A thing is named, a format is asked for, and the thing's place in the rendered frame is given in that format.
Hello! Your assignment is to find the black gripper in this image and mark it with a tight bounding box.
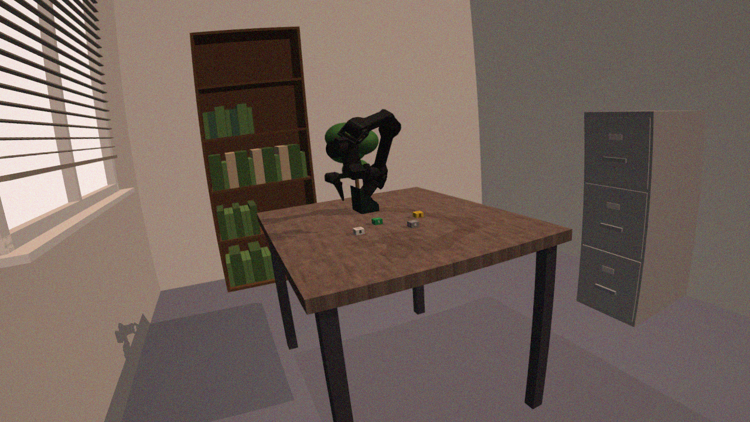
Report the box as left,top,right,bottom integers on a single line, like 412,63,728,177
325,154,380,201

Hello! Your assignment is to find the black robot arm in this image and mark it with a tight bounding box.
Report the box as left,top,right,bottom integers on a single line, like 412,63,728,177
326,109,401,198

